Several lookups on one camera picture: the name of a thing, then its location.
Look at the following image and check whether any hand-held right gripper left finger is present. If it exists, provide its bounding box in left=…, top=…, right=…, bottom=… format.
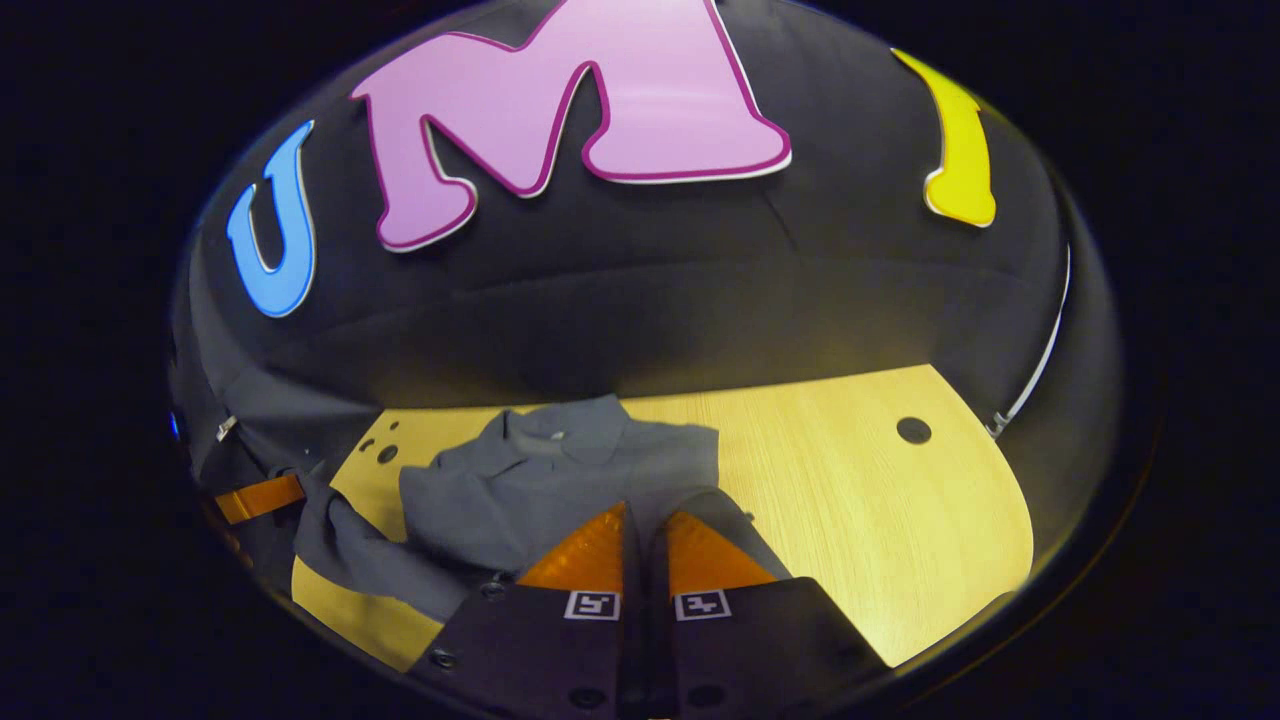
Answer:
left=410, top=500, right=646, bottom=720

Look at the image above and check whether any thin white strip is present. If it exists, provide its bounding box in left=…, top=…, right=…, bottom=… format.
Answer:
left=988, top=243, right=1073, bottom=439

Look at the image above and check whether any grey long-sleeved shirt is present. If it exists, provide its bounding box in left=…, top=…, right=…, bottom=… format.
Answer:
left=292, top=393, right=796, bottom=626

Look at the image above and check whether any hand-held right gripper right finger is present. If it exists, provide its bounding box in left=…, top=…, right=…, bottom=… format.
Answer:
left=650, top=510, right=891, bottom=720

